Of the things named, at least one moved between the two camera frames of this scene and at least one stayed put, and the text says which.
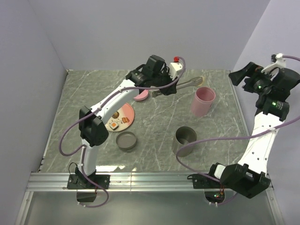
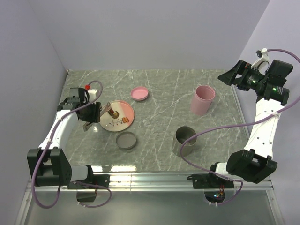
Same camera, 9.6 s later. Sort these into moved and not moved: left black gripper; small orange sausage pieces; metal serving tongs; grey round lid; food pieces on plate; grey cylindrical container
Moved: metal serving tongs; left black gripper
Not moved: food pieces on plate; grey cylindrical container; small orange sausage pieces; grey round lid
